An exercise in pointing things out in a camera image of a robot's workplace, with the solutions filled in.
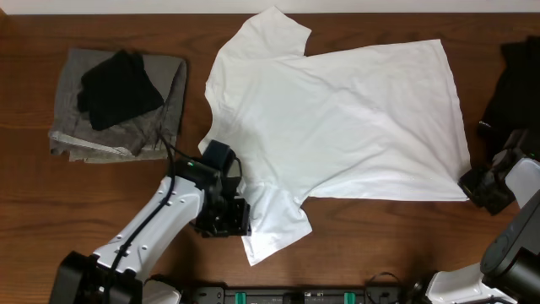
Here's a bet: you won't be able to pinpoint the white t-shirt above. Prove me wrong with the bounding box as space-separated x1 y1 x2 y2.
199 7 470 265

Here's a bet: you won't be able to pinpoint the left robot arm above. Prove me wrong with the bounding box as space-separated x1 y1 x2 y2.
49 157 251 303

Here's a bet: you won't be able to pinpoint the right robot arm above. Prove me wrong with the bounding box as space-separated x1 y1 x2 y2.
416 129 539 304

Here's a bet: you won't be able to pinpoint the black garment at right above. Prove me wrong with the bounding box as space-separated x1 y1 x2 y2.
478 36 539 159

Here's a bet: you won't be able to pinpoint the folded grey trousers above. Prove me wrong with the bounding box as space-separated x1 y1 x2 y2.
48 48 187 164

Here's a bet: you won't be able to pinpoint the folded black cloth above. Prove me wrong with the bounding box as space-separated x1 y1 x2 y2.
77 50 165 131

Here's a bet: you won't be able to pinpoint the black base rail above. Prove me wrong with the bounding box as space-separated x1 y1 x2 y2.
180 284 407 304

